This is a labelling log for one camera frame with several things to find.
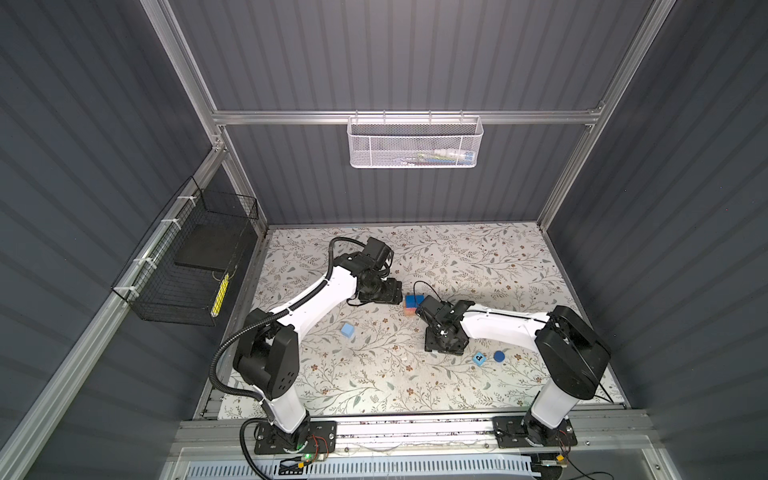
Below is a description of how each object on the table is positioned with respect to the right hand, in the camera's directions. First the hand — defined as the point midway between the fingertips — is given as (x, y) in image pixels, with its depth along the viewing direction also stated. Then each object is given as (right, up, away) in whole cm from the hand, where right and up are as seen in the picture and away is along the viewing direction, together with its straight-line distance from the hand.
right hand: (437, 349), depth 89 cm
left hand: (-13, +16, -3) cm, 21 cm away
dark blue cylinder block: (+18, -1, -2) cm, 18 cm away
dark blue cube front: (-7, +17, -15) cm, 24 cm away
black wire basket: (-65, +25, -17) cm, 72 cm away
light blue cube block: (-27, +5, +2) cm, 28 cm away
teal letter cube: (+11, -1, -4) cm, 12 cm away
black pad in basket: (-61, +31, -12) cm, 70 cm away
